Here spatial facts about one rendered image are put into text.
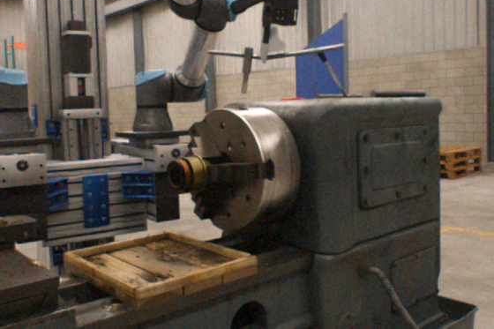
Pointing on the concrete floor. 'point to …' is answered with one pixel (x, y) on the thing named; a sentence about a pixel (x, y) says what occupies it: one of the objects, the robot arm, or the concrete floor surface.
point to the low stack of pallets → (460, 161)
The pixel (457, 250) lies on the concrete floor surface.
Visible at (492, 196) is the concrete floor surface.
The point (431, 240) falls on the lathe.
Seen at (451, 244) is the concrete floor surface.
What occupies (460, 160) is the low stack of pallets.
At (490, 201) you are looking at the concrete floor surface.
